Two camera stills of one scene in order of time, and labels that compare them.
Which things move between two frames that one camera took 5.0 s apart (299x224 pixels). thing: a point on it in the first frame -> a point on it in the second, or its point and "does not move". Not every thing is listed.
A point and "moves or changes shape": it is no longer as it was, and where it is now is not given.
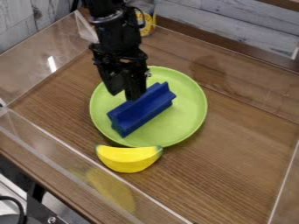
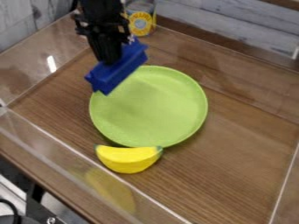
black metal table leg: (39, 213) does not move
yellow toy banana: (127, 159) does not move
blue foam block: (136, 111) moves or changes shape
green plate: (172, 124) does not move
